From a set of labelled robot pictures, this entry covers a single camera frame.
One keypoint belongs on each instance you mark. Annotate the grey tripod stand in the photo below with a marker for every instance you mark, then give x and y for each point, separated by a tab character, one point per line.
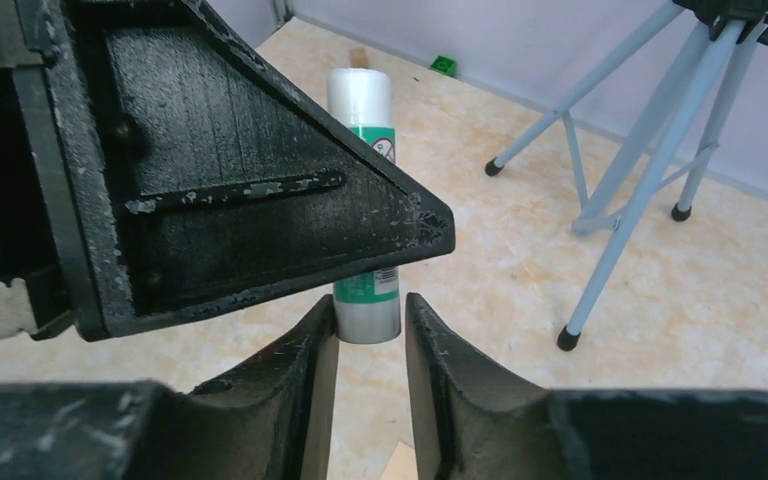
674	137

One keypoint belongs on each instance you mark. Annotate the green white glue stick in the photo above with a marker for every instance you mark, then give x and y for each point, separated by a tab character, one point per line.
367	305

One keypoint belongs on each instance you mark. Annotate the small green cube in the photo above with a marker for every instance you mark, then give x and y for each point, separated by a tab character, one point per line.
445	66

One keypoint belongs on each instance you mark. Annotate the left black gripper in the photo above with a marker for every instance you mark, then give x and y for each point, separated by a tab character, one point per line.
39	272

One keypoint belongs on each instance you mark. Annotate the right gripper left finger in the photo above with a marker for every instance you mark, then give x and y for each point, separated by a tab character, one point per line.
271	416

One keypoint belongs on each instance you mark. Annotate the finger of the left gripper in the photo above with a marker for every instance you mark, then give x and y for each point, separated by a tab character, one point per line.
204	181

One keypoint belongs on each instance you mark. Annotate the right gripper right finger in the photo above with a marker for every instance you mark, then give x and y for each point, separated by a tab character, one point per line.
472	418

